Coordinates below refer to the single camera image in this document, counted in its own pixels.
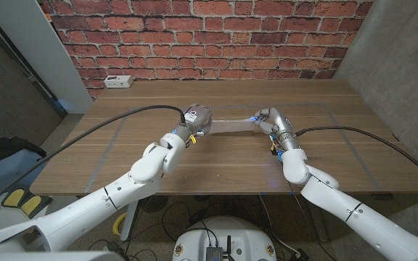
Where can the grey electronics box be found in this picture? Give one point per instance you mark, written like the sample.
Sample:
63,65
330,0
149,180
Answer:
214,253

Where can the white power strip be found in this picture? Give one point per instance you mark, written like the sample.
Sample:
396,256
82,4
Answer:
118,81

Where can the blue storage bin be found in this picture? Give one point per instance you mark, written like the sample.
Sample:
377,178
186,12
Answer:
6,174

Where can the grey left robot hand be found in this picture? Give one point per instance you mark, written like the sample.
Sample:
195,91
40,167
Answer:
198,119

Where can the white tissue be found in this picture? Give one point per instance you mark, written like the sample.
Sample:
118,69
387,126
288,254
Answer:
230,126

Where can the white table leg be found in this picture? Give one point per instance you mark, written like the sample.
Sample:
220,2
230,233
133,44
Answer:
129,224

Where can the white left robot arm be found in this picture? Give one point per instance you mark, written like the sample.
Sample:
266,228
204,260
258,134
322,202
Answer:
85,210

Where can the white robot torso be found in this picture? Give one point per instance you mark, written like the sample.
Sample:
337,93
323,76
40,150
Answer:
230,232

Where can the black bag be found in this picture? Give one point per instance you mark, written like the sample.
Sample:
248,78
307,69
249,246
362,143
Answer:
2,148

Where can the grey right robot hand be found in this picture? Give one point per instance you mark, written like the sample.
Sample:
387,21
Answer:
281,127

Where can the yellow black foot pedal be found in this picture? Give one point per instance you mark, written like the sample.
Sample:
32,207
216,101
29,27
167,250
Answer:
33,205
13,197

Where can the red brick print backdrop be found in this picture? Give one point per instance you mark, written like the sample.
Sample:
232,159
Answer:
212,36

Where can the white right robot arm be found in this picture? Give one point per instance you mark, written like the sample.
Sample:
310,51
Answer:
339,203

